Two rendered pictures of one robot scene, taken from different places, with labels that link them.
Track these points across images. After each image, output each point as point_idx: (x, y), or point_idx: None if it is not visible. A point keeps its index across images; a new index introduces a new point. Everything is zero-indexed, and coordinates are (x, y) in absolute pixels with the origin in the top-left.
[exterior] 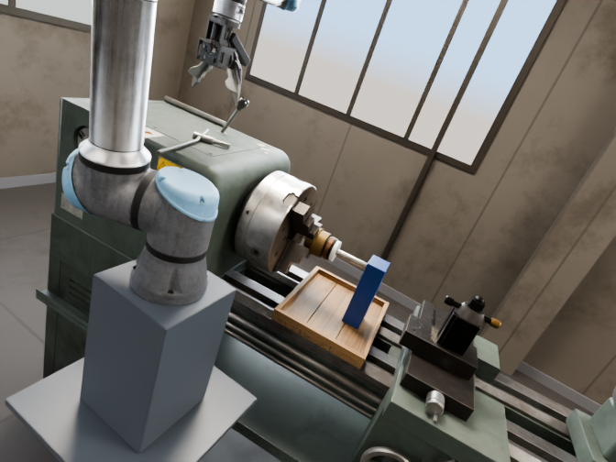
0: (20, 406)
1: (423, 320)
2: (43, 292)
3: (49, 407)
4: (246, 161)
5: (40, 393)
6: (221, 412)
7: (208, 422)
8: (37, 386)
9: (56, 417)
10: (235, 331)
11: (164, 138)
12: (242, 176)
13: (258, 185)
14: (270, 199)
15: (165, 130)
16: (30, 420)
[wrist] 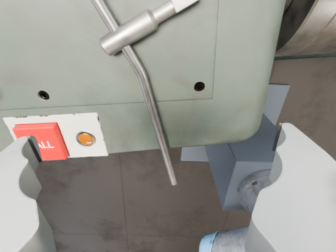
0: (188, 159)
1: None
2: None
3: (197, 154)
4: (268, 13)
5: (188, 152)
6: (272, 108)
7: (268, 117)
8: (184, 151)
9: (204, 154)
10: None
11: (112, 125)
12: (273, 58)
13: (304, 25)
14: (333, 36)
15: (59, 83)
16: (197, 160)
